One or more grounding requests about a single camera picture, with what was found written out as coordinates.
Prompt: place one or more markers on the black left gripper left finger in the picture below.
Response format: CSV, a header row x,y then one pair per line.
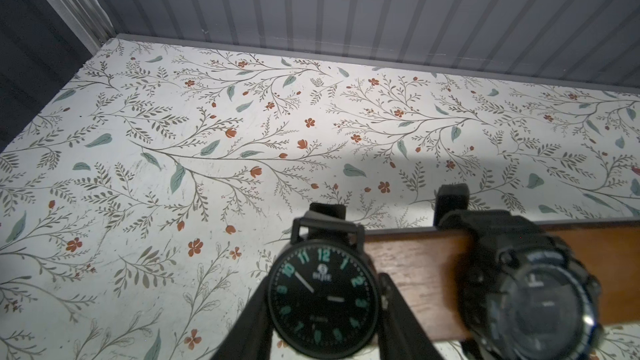
x,y
251,336

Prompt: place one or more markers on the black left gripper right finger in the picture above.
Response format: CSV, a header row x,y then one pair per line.
x,y
400,335

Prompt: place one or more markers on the wooden T-bar watch stand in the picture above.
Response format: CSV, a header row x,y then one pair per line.
x,y
425,263

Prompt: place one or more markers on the black chunky wrist watch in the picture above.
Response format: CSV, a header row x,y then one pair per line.
x,y
523,293

